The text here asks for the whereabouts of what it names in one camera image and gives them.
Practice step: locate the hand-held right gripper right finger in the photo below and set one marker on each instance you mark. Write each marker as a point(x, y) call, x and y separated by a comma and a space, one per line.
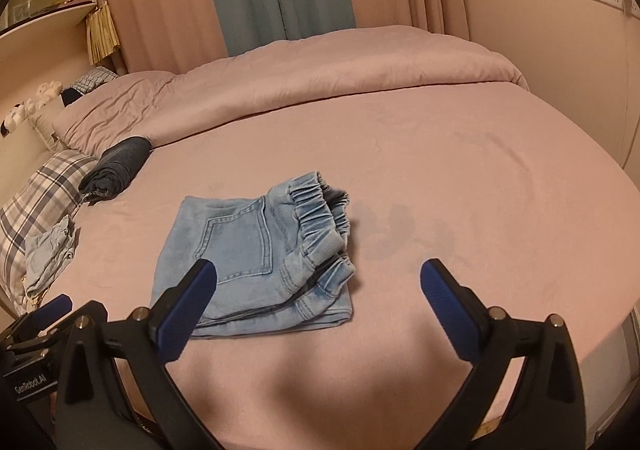
point(446, 305)

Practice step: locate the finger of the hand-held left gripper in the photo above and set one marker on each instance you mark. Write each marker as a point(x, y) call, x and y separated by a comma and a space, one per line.
point(50, 311)

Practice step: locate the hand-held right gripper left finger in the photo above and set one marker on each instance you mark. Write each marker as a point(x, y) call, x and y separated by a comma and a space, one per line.
point(186, 310)

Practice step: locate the light blue jeans pants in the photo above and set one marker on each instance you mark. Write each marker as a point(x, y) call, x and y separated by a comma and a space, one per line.
point(250, 250)

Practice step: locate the folded dark blue pants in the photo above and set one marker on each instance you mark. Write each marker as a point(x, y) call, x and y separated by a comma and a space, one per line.
point(115, 167)

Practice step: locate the folded pale blue jeans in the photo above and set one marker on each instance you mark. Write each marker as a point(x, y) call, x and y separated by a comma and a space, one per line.
point(47, 255)

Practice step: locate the large plaid pillow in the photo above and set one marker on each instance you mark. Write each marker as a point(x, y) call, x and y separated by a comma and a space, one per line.
point(40, 200)

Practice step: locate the cream cushion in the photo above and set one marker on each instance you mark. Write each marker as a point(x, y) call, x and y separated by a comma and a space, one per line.
point(47, 127)

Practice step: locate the black and white plush toy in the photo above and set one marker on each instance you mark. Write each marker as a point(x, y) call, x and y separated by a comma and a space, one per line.
point(12, 119)

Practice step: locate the small plaid pillow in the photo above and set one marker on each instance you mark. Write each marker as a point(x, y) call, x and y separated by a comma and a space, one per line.
point(90, 82)

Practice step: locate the pink duvet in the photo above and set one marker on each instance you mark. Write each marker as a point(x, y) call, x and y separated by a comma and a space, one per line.
point(300, 74)

